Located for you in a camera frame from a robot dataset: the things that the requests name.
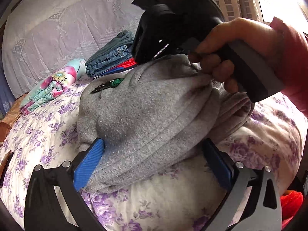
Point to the purple floral bedspread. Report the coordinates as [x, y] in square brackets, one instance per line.
[43, 134]

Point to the folded dark blue jeans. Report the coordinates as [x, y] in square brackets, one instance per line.
[105, 63]

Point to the folded red garment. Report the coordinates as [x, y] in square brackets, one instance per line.
[125, 64]

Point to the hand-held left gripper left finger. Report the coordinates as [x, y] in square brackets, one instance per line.
[89, 164]

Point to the folded turquoise floral blanket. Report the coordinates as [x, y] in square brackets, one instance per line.
[53, 86]

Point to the grey headboard cover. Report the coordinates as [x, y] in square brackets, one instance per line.
[60, 21]

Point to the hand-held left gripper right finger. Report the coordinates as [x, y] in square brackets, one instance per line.
[217, 164]

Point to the red cloth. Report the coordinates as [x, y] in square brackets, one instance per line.
[291, 202]

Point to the person's right hand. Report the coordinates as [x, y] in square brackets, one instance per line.
[250, 36]

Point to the grey sweatshirt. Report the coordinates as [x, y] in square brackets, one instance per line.
[149, 115]

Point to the brown cloth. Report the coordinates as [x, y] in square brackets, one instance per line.
[8, 122]

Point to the person's right forearm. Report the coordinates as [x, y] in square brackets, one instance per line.
[293, 60]

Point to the beige checked curtain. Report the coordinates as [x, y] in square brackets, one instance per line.
[231, 0]

